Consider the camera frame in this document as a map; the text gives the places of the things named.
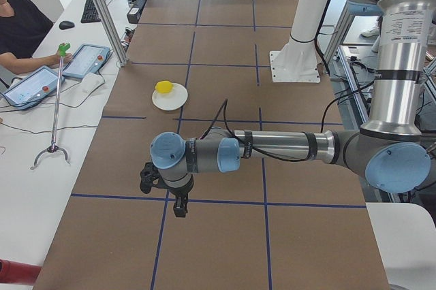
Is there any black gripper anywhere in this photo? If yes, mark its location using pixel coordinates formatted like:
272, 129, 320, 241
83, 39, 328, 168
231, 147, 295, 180
168, 180, 194, 218

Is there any yellow lemon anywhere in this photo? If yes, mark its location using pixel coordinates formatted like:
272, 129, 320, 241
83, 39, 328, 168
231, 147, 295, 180
155, 80, 174, 94

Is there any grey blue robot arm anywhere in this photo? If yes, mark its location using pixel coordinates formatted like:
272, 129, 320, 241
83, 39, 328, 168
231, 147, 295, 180
140, 0, 435, 217

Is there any white plate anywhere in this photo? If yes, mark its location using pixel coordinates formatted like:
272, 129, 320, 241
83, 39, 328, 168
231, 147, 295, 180
151, 83, 188, 111

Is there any person's hand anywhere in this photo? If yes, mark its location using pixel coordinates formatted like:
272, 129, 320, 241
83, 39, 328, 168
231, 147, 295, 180
54, 52, 73, 65

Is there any white cloth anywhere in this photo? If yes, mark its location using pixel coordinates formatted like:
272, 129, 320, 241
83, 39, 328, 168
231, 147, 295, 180
80, 73, 105, 94

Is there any far blue teach pendant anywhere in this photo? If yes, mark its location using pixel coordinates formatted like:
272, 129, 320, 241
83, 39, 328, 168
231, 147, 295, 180
62, 44, 111, 80

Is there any blue teach pendant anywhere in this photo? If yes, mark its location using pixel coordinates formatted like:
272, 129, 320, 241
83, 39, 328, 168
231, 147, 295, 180
62, 44, 111, 80
1, 66, 58, 110

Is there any red object at corner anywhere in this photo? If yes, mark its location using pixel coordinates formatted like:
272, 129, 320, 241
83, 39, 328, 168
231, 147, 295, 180
0, 259, 42, 286

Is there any near blue teach pendant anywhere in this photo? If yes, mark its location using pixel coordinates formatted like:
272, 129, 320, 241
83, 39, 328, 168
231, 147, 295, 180
1, 66, 58, 110

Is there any black power strip box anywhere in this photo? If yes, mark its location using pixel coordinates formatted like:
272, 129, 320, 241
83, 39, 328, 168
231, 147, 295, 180
127, 0, 146, 24

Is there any black keyboard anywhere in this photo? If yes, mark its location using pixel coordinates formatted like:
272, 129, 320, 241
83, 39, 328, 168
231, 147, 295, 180
80, 0, 101, 24

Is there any black computer mouse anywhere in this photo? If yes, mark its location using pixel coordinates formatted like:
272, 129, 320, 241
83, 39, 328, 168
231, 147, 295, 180
59, 20, 75, 30

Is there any white chair at right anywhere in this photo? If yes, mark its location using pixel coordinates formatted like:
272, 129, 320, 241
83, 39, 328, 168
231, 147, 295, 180
366, 202, 435, 289

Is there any person in black shirt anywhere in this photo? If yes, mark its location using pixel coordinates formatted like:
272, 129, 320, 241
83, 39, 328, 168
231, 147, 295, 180
1, 0, 61, 75

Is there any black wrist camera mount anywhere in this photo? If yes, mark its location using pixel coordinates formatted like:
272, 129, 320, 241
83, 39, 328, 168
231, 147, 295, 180
140, 162, 160, 194

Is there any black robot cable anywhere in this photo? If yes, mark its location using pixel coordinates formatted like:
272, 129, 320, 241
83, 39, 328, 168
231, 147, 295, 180
203, 98, 369, 161

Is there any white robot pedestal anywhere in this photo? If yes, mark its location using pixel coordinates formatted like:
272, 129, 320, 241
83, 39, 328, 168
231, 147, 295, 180
270, 0, 328, 83

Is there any green handled reacher grabber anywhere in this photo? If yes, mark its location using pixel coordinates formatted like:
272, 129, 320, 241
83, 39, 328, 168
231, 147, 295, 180
30, 43, 71, 170

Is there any aluminium frame post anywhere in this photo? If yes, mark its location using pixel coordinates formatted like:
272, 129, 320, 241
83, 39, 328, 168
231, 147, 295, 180
93, 0, 128, 67

